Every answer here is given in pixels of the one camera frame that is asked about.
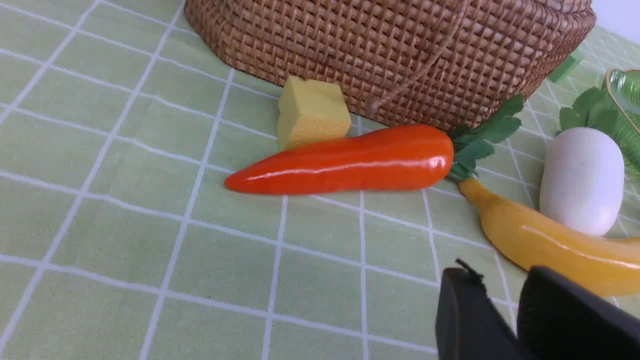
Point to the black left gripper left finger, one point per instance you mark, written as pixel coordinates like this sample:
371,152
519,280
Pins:
468,325

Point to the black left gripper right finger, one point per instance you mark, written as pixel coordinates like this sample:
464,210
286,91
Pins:
560,320

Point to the yellow toy banana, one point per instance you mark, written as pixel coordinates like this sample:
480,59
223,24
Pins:
606,267

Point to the white toy radish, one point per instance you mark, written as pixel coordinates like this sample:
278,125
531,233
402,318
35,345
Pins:
582,184

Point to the orange toy carrot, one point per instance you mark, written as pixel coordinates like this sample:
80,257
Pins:
403,158

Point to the green glass leaf plate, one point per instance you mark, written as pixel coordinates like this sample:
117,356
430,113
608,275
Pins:
622,89

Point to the green foam cube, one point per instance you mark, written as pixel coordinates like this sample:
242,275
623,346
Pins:
567,66

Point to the yellow foam cube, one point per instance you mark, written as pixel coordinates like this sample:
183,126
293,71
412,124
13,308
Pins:
310,111

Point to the woven wicker basket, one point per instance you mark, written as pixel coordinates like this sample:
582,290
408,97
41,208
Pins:
443,63

